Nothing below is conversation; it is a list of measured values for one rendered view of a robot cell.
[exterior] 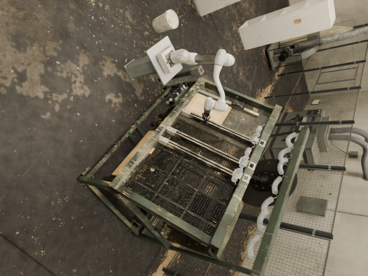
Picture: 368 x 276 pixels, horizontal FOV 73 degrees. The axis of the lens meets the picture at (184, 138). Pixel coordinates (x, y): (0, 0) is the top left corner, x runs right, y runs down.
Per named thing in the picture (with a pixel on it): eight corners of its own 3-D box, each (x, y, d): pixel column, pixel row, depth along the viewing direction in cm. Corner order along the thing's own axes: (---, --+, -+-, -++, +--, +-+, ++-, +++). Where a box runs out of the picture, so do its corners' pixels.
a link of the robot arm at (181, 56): (170, 50, 327) (182, 46, 313) (179, 52, 341) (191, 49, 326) (170, 62, 328) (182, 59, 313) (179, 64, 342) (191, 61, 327)
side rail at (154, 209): (123, 189, 280) (121, 184, 272) (211, 240, 251) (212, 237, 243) (119, 194, 276) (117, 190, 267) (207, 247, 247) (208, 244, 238)
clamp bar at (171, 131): (169, 128, 331) (170, 116, 312) (253, 168, 299) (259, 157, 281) (165, 133, 325) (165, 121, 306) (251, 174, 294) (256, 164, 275)
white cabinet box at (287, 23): (246, 20, 680) (332, -9, 545) (252, 40, 708) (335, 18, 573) (237, 29, 645) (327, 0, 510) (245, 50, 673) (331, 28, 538)
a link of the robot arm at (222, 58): (220, 64, 284) (226, 66, 295) (224, 48, 280) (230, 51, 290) (211, 63, 292) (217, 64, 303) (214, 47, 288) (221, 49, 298)
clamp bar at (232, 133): (183, 110, 352) (184, 98, 333) (263, 146, 321) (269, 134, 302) (180, 115, 346) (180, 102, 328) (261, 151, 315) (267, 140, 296)
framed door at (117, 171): (149, 132, 388) (149, 131, 387) (175, 131, 351) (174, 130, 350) (111, 175, 338) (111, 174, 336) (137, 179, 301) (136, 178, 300)
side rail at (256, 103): (206, 85, 398) (207, 79, 390) (272, 111, 369) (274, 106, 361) (204, 87, 395) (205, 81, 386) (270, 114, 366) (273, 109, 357)
